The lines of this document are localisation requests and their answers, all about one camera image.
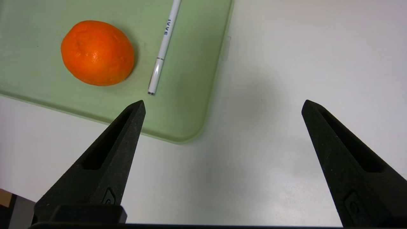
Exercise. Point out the orange fruit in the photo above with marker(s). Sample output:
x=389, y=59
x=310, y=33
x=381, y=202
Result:
x=97, y=52

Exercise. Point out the light green plastic tray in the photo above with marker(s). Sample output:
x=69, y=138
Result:
x=190, y=79

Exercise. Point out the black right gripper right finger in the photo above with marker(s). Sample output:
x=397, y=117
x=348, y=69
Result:
x=349, y=168

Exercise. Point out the white pen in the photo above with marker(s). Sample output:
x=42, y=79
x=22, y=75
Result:
x=163, y=47

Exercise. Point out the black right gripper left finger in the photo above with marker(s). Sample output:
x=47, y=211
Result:
x=108, y=168

